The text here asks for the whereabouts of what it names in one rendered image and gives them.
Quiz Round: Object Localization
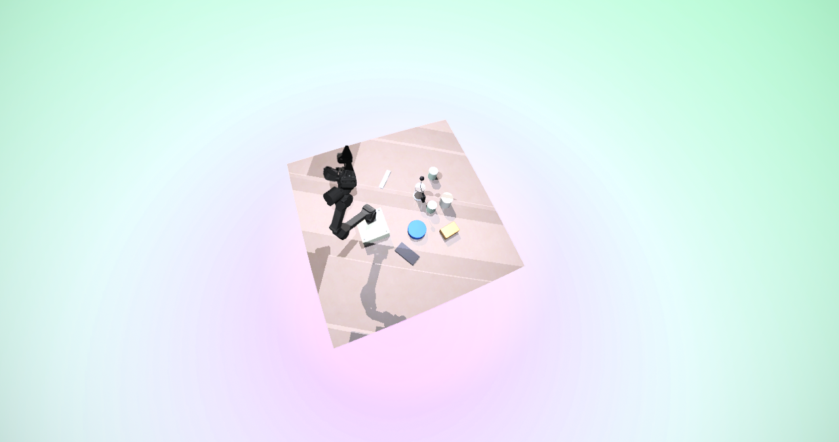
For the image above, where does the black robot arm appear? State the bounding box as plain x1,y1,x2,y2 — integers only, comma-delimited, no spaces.
322,166,376,240

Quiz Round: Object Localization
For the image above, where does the orange box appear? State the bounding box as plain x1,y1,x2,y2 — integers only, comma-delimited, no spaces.
439,221,460,240

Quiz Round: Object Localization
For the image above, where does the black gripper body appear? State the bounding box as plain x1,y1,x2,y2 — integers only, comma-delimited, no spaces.
337,153,357,188

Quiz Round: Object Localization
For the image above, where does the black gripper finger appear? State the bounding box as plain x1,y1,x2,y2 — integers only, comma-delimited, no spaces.
340,160,356,181
338,145,353,159

